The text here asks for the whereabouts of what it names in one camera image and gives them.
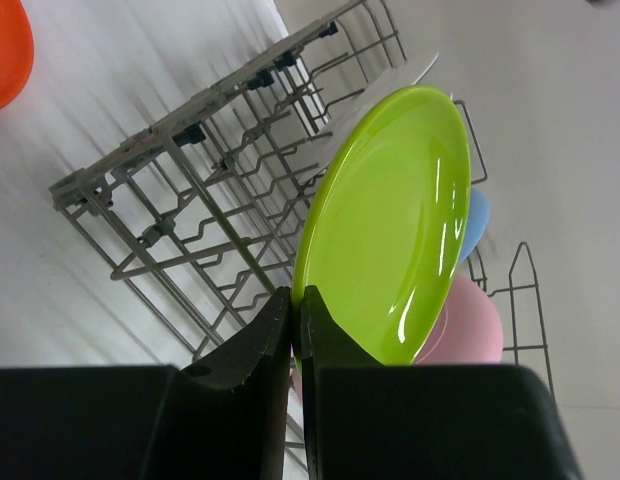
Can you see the pink plate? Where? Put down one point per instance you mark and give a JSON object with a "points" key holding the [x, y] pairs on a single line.
{"points": [[465, 325]]}

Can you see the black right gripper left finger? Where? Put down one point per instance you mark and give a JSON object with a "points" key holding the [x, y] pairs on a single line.
{"points": [[222, 417]]}

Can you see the blue plate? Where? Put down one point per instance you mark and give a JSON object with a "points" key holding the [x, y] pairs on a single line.
{"points": [[477, 222]]}

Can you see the patterned white plate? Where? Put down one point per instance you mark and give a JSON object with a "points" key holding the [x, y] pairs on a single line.
{"points": [[315, 156]]}

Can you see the grey wire dish rack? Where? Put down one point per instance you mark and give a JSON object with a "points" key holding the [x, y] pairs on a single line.
{"points": [[211, 234]]}

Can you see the white blue-rimmed plate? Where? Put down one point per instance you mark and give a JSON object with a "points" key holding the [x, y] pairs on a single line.
{"points": [[420, 70]]}

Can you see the green plate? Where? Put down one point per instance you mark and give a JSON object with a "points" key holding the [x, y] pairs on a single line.
{"points": [[384, 233]]}

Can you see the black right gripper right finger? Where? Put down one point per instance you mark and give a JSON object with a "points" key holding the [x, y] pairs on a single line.
{"points": [[364, 420]]}

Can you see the orange plate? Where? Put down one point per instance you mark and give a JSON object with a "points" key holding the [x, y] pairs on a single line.
{"points": [[16, 50]]}

